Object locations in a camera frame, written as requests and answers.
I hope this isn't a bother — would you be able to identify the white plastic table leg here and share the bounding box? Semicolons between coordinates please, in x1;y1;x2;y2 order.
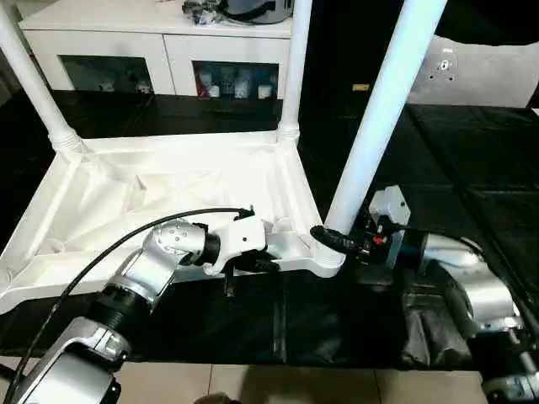
0;0;88;156
323;0;449;237
276;0;313;147

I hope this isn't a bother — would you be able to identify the dark crumpled cloth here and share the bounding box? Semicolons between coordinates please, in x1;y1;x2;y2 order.
180;0;223;25

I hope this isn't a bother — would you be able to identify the white plastic table top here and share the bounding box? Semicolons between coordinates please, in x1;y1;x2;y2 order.
0;129;347;316

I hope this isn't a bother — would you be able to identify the grey printed cushion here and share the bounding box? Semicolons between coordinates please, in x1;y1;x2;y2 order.
405;35;539;110

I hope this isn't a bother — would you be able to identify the black tall furniture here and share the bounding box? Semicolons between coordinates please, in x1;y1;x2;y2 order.
294;0;539;111

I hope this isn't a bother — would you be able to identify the white glass-door cabinet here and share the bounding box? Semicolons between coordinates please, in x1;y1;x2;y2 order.
18;0;296;101

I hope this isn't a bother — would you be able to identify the black work mat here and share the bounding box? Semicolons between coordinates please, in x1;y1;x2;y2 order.
0;88;539;374

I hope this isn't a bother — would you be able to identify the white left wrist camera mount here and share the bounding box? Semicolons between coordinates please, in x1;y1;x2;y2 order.
205;215;271;278

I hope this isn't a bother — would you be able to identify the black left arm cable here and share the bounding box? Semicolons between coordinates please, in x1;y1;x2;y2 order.
0;205;257;404

